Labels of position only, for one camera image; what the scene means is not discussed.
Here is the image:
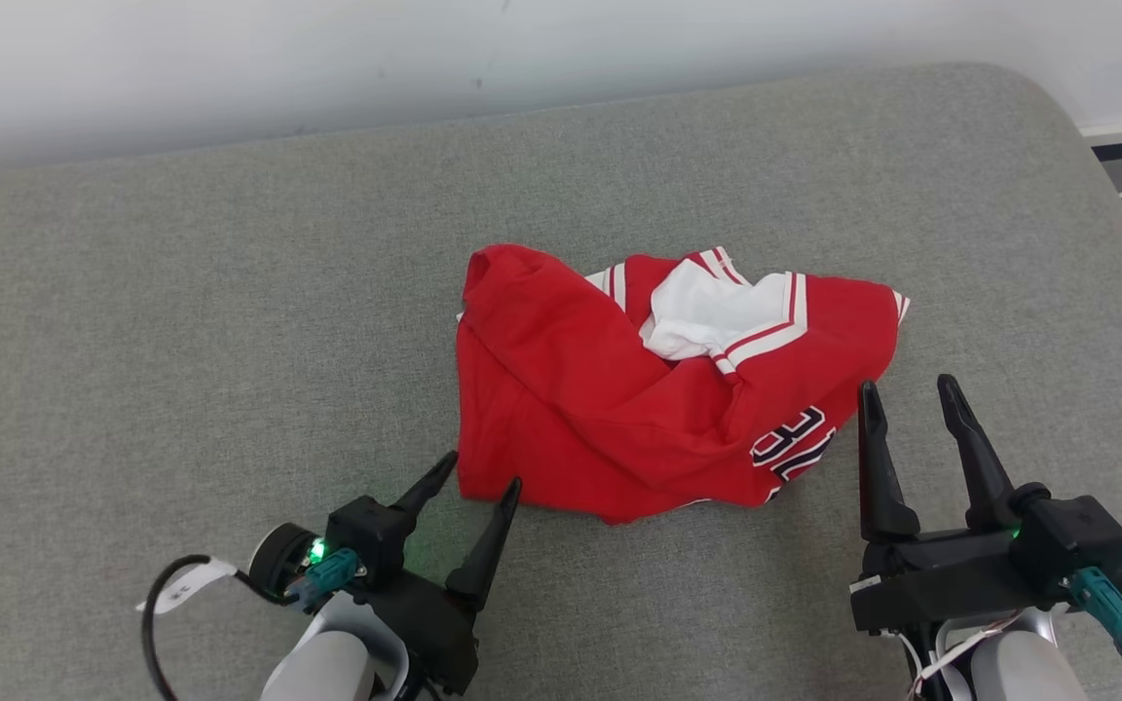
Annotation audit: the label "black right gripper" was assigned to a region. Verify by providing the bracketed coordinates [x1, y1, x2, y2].
[850, 375, 1045, 635]

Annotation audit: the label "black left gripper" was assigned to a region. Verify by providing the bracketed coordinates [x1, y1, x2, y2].
[366, 450, 523, 698]

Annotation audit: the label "red white basketball jersey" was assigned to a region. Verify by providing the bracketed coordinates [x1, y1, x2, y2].
[454, 243, 911, 527]

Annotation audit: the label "thin red white wires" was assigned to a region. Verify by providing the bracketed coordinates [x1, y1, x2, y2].
[897, 611, 1025, 701]

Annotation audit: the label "white paper cable tag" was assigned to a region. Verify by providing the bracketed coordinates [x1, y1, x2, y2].
[137, 557, 239, 614]

